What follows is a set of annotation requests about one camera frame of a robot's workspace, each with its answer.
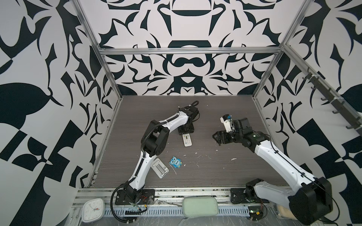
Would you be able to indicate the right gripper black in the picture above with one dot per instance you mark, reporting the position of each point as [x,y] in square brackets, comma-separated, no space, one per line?
[219,136]

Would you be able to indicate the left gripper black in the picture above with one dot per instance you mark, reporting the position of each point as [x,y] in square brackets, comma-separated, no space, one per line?
[182,132]

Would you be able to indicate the white remote control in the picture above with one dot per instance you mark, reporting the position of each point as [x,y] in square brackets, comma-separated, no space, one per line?
[187,140]

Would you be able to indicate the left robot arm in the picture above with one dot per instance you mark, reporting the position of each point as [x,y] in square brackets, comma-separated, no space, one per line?
[154,142]

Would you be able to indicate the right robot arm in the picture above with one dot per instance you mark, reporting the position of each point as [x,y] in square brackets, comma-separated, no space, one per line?
[308,198]

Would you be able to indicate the white phone stand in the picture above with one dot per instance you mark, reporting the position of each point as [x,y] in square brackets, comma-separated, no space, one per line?
[159,168]

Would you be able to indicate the green sponge pad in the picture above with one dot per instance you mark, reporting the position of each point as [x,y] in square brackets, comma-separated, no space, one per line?
[194,207]

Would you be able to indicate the small circuit board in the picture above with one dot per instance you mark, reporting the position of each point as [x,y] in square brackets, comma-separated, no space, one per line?
[256,213]

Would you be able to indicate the white square clock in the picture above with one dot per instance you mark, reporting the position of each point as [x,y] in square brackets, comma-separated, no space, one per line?
[93,210]

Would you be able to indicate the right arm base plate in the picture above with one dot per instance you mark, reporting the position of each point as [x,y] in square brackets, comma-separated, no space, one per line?
[238,196]

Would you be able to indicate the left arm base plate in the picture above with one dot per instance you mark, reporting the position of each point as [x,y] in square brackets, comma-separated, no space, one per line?
[141,197]

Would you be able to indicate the aluminium frame bar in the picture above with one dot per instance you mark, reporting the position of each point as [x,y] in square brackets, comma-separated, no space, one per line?
[161,51]

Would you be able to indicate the black hook rail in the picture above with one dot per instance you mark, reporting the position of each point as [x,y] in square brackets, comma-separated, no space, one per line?
[330,96]

